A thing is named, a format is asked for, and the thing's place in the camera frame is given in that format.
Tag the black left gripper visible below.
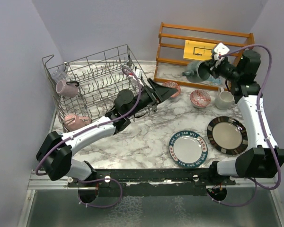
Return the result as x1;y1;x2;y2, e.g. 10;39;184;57
126;79;178;118

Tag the grey-green ceramic mug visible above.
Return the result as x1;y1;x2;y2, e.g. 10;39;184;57
182;61;211;83

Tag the white speckled mug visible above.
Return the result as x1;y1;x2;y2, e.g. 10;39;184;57
214;87;234;110

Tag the purple glass mug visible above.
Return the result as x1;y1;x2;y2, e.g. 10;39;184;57
55;79;80;98

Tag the pink mug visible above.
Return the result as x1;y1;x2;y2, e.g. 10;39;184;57
63;113;92;131

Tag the clear octagonal glass tumbler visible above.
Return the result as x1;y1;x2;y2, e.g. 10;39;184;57
52;69;69;83

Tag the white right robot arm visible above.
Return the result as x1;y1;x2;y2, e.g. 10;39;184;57
204;46;284;185

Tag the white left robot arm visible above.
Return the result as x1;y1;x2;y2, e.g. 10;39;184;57
35;79;177;187

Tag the wooden shelf rack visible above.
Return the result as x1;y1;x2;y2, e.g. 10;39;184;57
154;22;255;83

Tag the red patterned bowl near mug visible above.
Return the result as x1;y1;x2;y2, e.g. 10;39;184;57
162;81;181;98

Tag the yellow book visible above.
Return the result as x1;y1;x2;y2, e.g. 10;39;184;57
183;40;215;61

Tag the red patterned bowl far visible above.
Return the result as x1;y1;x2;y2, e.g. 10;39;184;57
190;89;211;108

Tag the green rimmed white plate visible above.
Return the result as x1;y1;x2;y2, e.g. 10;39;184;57
168;130;208;168

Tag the dark rimmed beige plate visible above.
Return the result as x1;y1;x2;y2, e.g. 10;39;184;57
207;116;248;156

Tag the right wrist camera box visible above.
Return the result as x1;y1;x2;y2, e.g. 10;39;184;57
211;43;230;60

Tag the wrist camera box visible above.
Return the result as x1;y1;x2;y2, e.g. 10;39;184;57
129;69;142;82
211;43;230;60

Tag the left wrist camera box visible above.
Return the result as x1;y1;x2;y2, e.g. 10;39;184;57
129;69;142;82

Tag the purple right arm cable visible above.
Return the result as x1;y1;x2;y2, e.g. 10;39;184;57
207;44;284;208

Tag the grey wire dish rack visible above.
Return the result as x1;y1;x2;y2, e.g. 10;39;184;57
42;44;142;132

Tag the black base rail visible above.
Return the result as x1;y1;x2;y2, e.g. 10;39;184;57
68;162;242;198

